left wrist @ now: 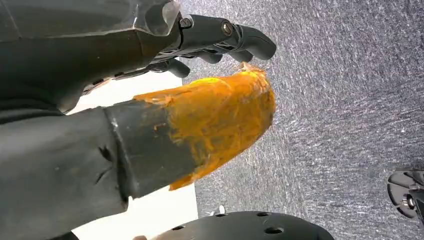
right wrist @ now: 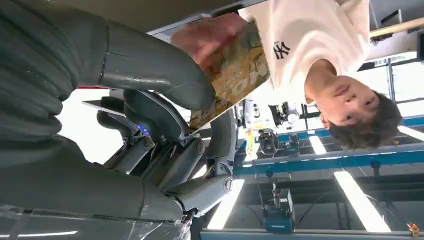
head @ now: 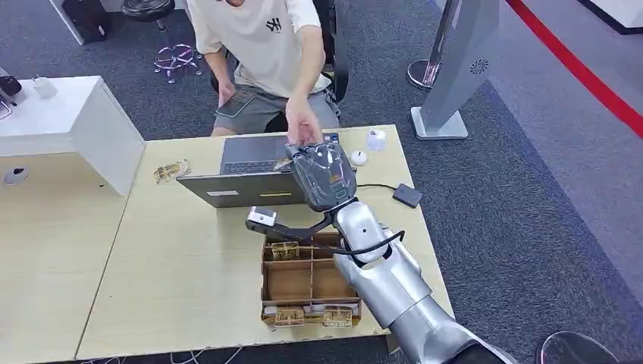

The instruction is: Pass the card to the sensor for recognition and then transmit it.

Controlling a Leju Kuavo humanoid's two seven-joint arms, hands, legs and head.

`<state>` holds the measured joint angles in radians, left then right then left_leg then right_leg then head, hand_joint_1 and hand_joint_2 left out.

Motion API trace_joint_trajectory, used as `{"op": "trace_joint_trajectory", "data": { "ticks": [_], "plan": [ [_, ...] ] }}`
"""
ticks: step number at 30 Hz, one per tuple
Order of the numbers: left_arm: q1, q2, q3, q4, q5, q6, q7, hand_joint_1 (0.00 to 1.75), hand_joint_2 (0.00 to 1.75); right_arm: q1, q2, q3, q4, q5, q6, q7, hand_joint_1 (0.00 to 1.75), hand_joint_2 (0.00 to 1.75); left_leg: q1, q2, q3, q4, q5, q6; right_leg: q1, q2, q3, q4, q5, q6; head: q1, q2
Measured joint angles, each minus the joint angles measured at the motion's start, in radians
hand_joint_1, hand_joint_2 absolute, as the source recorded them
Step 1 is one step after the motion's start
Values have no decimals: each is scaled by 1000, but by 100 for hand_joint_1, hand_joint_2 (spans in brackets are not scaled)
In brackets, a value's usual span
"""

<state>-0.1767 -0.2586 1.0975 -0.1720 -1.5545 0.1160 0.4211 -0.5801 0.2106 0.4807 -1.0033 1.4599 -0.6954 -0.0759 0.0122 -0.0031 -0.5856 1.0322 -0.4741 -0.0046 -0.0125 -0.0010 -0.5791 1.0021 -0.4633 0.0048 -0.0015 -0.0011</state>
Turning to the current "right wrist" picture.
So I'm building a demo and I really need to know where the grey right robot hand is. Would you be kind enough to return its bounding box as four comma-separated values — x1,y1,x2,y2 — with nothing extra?
0,19,240,240

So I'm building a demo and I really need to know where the person's left hand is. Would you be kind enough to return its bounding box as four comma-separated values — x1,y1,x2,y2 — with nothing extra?
170,12,250,66

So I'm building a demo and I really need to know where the white machine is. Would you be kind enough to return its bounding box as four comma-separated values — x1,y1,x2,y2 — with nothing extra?
242,98,276,131

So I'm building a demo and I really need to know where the long ceiling light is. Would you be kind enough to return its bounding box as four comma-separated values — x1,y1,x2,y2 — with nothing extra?
332,170,392,233
206,178,246,231

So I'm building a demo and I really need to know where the person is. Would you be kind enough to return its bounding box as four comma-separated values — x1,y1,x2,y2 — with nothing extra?
237,0,404,151

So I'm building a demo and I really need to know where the blue hoist box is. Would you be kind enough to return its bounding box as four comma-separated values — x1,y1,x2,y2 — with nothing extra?
262,188,296,235

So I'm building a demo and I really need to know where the blue overhead gantry beam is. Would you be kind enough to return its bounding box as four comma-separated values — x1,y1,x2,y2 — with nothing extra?
231,115,424,177

